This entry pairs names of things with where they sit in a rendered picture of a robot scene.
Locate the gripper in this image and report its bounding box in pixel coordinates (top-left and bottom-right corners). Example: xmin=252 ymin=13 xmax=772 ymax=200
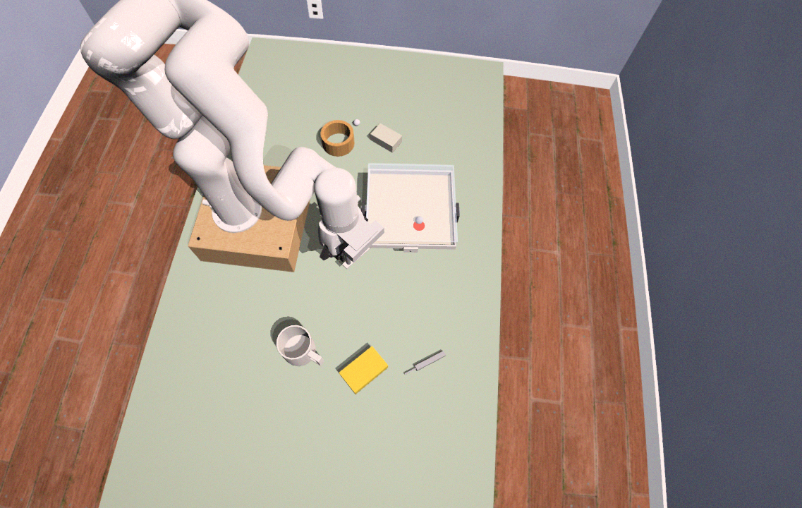
xmin=318 ymin=207 xmax=368 ymax=262

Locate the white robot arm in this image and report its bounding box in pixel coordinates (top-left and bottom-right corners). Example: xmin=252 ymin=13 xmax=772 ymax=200
xmin=80 ymin=0 xmax=384 ymax=262

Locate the white mug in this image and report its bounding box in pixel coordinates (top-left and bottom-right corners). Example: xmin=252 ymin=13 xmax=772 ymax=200
xmin=277 ymin=325 xmax=324 ymax=366

